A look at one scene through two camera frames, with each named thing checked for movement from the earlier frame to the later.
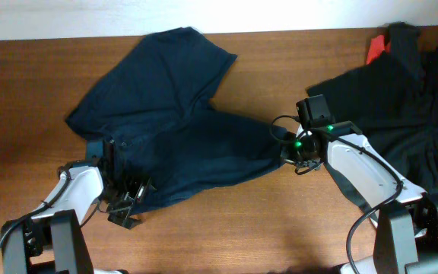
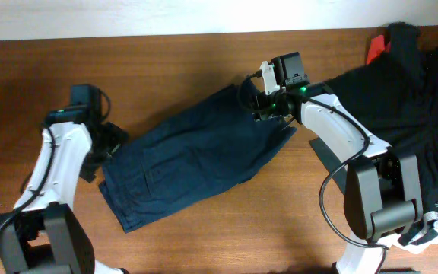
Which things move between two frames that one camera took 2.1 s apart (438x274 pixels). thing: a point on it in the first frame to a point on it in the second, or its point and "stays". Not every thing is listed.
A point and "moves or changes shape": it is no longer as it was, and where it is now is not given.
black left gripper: [120, 215] to [119, 135]
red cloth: [377, 46] stays
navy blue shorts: [155, 107] moves or changes shape
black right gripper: [287, 154] to [261, 106]
